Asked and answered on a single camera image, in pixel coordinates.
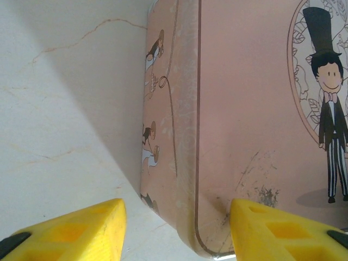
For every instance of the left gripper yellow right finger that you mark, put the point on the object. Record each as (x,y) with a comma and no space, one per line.
(258,239)

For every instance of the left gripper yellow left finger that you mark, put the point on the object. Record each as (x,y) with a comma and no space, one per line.
(81,233)

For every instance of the pink wedding cartoon tin box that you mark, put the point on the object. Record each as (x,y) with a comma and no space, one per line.
(239,108)

